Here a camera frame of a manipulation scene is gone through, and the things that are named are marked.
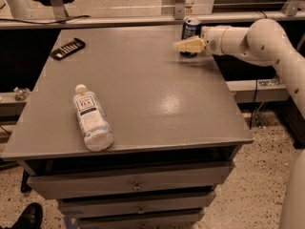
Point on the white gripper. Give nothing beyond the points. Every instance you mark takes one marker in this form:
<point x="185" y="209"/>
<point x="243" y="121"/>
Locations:
<point x="213" y="39"/>

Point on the blue pepsi can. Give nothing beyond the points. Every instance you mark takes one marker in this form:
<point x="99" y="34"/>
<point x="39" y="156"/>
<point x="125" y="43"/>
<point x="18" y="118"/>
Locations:
<point x="191" y="27"/>

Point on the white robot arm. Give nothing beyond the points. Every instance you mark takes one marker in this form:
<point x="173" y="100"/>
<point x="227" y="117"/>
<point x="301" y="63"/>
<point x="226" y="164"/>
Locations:
<point x="264" y="43"/>

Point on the blue plastic tea bottle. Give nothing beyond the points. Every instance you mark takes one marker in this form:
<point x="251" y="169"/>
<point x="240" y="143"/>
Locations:
<point x="93" y="123"/>

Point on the grey drawer cabinet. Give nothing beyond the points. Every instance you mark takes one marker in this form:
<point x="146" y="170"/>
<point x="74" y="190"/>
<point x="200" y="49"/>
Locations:
<point x="163" y="109"/>

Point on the black remote control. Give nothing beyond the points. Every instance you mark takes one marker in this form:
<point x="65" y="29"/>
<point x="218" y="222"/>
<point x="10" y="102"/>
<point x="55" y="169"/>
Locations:
<point x="68" y="49"/>

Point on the middle grey drawer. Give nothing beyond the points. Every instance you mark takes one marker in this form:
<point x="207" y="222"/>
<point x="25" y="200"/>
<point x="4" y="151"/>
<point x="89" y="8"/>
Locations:
<point x="137" y="205"/>

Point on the grey drawer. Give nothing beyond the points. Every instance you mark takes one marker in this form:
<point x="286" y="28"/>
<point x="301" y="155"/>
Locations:
<point x="136" y="180"/>
<point x="137" y="205"/>
<point x="133" y="221"/>

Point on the small crumpled clear object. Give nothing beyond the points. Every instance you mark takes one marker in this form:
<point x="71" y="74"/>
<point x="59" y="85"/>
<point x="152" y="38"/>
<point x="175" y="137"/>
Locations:
<point x="21" y="94"/>

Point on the white pipe top left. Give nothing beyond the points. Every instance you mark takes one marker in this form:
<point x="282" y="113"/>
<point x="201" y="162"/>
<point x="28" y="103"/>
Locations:
<point x="19" y="9"/>

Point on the top grey drawer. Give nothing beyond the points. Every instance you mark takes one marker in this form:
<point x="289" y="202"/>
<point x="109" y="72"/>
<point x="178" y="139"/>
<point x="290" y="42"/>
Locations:
<point x="136" y="180"/>

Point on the bottom grey drawer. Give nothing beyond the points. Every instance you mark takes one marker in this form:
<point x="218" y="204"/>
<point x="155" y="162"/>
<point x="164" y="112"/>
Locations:
<point x="133" y="221"/>

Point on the black shoe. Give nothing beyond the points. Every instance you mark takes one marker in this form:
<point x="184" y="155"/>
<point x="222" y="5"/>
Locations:
<point x="31" y="217"/>

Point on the grey metal rail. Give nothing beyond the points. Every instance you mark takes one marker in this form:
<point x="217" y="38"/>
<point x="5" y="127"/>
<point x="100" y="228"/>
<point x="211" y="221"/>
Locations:
<point x="98" y="22"/>

